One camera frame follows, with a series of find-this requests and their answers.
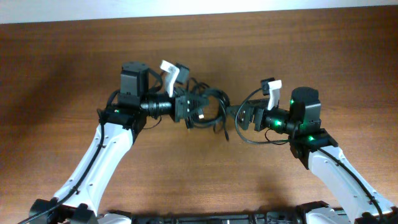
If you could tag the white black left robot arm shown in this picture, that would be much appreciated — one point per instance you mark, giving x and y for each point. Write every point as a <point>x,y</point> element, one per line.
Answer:
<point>143,93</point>

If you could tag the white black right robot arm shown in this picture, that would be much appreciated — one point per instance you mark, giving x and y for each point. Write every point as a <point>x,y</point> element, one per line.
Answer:
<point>317,150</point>

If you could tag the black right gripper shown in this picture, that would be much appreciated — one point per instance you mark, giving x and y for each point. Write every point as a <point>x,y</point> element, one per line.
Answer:
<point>252,107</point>

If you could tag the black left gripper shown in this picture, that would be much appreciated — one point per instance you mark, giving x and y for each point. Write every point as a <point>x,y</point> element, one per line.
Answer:
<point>181,106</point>

